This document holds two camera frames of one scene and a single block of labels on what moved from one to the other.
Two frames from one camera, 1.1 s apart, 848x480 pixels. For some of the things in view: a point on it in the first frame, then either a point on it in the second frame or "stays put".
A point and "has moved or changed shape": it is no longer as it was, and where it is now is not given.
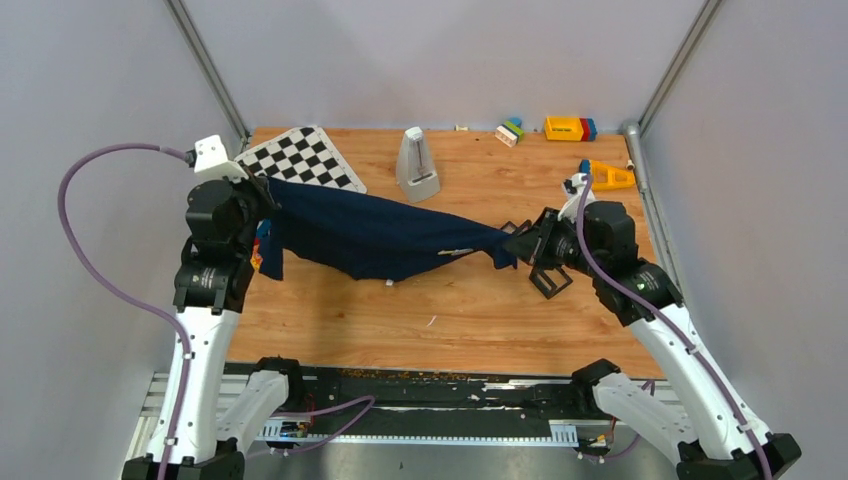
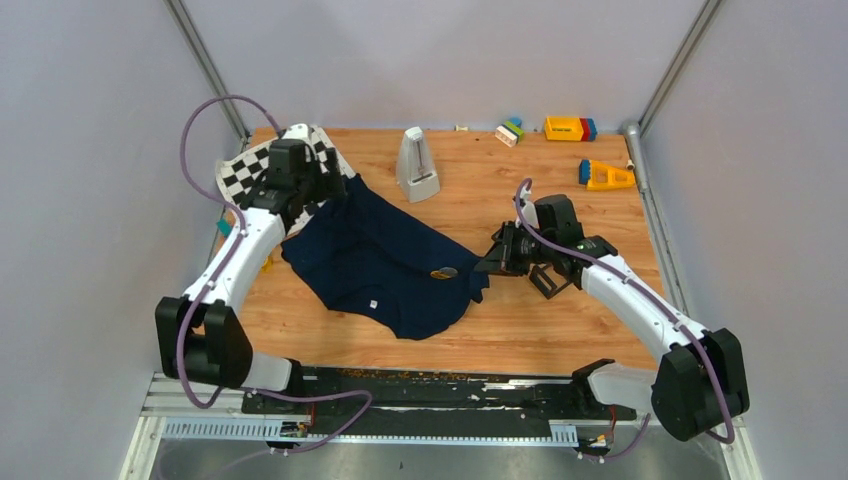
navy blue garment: [361, 240] has moved or changed shape
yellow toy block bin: [563, 128] stays put
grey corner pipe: [638, 163] stays put
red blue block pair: [589, 129] stays put
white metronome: [415, 170] stays put
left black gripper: [258, 186] to [330, 187]
